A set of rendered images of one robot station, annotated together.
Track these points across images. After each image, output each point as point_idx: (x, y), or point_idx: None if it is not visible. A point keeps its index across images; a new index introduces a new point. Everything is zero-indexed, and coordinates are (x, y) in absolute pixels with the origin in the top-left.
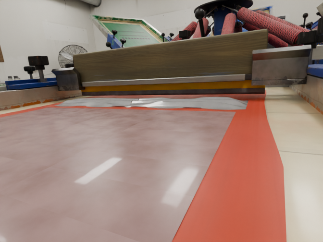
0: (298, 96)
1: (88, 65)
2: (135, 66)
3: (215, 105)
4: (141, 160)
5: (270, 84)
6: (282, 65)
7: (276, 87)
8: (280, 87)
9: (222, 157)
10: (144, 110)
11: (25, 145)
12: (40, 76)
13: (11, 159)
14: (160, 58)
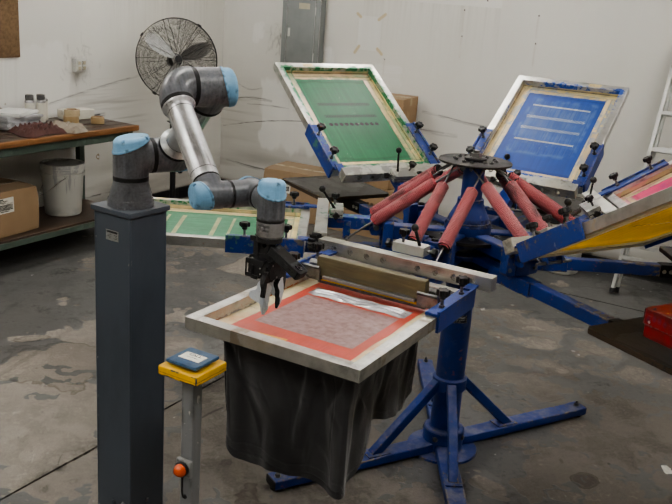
0: None
1: (328, 266)
2: (360, 277)
3: (393, 314)
4: (363, 330)
5: (423, 307)
6: (428, 300)
7: None
8: None
9: (380, 332)
10: (363, 310)
11: (330, 321)
12: None
13: (332, 325)
14: (375, 277)
